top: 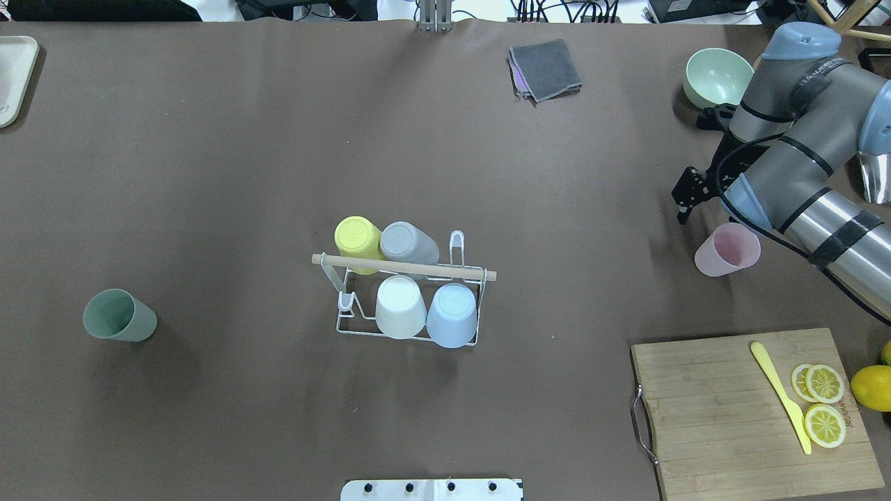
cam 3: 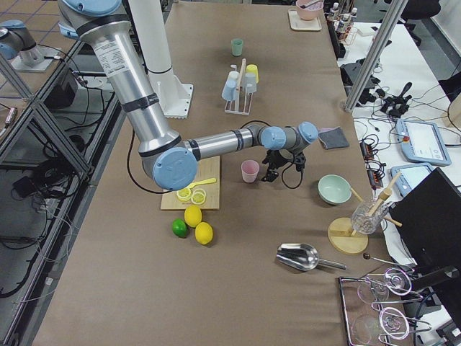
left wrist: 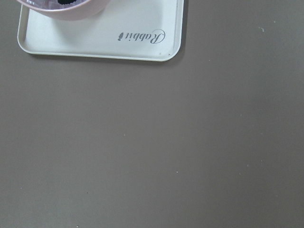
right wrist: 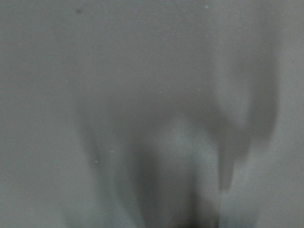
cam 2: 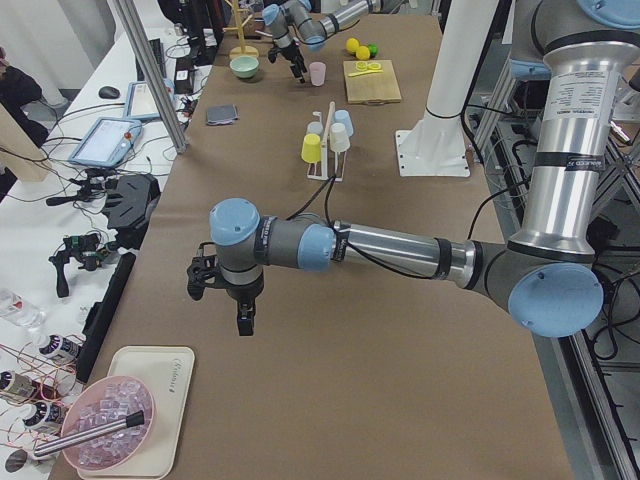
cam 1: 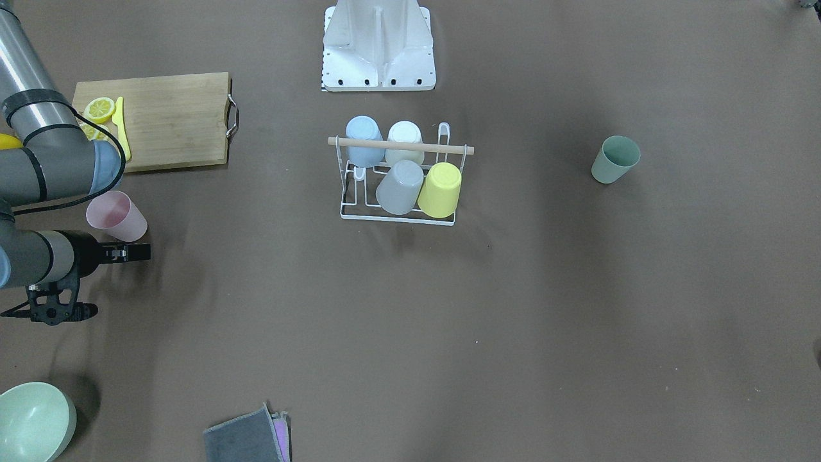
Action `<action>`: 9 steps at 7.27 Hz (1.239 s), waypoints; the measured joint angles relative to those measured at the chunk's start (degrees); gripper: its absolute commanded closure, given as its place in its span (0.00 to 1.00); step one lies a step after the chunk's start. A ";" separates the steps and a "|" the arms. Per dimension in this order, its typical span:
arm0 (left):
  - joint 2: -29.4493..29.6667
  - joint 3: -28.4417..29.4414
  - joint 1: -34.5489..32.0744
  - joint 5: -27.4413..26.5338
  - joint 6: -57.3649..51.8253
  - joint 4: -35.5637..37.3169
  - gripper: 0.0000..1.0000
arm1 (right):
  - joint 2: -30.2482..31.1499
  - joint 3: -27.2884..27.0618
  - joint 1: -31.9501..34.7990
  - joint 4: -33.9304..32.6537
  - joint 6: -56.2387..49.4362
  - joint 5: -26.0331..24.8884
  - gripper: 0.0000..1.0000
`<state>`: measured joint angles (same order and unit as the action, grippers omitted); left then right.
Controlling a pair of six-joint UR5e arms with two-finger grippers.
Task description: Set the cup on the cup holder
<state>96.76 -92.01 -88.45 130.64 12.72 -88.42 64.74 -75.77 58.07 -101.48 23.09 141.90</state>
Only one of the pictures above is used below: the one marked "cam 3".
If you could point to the pink plastic cup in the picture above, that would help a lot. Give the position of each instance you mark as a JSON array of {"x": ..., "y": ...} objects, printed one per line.
[{"x": 249, "y": 170}]

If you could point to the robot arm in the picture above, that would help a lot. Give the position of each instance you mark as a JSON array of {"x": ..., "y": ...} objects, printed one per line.
[{"x": 167, "y": 159}]

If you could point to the green lime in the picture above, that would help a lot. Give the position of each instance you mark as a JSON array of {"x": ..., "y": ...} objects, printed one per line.
[{"x": 179, "y": 228}]

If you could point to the white wire cup holder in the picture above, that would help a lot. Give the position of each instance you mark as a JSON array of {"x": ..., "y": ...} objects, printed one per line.
[{"x": 242, "y": 104}]

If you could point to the green plastic cup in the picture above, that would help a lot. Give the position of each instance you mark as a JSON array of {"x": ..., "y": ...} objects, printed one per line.
[{"x": 236, "y": 47}]

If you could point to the aluminium frame post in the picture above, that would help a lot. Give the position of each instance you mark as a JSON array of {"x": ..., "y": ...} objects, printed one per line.
[{"x": 383, "y": 34}]

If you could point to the yellow plastic cup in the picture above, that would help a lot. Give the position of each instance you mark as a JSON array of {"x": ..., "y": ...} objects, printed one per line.
[{"x": 253, "y": 69}]

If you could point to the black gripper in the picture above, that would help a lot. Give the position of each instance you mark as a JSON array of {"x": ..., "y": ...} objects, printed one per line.
[{"x": 272, "y": 161}]

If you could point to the lemon slice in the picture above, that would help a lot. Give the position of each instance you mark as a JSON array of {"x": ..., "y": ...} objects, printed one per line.
[
  {"x": 198, "y": 197},
  {"x": 184, "y": 194}
]

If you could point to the blue teach pendant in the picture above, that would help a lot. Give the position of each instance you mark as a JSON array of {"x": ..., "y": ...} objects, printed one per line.
[
  {"x": 421, "y": 141},
  {"x": 410, "y": 176}
]

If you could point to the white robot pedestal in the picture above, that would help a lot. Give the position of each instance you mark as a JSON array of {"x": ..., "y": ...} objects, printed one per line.
[{"x": 174, "y": 96}]

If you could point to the blue plastic cup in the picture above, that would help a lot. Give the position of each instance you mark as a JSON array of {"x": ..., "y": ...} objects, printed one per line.
[{"x": 229, "y": 90}]

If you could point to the whole yellow lemon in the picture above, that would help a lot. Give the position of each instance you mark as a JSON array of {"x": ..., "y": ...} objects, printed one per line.
[{"x": 192, "y": 215}]

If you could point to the white plastic cup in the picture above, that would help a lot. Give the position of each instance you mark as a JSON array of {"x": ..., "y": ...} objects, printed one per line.
[{"x": 233, "y": 76}]

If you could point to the clear glass on stand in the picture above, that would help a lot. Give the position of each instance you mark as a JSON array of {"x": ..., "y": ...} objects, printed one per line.
[{"x": 365, "y": 222}]

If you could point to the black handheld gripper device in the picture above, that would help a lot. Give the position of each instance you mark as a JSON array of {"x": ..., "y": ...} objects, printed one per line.
[{"x": 396, "y": 106}]

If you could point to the pink bowl of ice cubes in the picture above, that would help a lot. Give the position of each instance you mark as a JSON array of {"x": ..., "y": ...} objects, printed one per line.
[{"x": 309, "y": 10}]

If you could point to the grey plastic cup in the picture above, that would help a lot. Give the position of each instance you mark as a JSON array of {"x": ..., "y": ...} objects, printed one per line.
[{"x": 249, "y": 83}]

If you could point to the wooden mug tree stand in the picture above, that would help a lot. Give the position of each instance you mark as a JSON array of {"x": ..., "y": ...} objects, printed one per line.
[{"x": 350, "y": 235}]

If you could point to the black monitor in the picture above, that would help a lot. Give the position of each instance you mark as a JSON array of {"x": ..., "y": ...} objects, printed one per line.
[{"x": 430, "y": 217}]

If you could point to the wooden cutting board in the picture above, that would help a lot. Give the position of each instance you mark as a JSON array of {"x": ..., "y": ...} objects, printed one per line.
[{"x": 207, "y": 168}]

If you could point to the mint green bowl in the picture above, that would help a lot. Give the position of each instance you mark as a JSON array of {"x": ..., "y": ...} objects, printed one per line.
[{"x": 334, "y": 189}]

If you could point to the grey folded cloth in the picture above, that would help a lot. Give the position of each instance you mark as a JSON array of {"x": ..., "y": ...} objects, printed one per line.
[{"x": 332, "y": 138}]

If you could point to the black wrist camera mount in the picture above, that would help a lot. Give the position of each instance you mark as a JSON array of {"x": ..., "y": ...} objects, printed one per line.
[{"x": 299, "y": 161}]

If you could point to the metal scoop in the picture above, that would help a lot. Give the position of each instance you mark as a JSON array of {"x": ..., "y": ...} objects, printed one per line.
[{"x": 304, "y": 257}]

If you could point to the wire glass rack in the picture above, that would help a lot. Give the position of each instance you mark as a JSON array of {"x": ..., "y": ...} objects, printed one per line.
[{"x": 372, "y": 308}]

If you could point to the cream plastic tray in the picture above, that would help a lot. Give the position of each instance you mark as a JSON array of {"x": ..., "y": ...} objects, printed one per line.
[{"x": 302, "y": 25}]

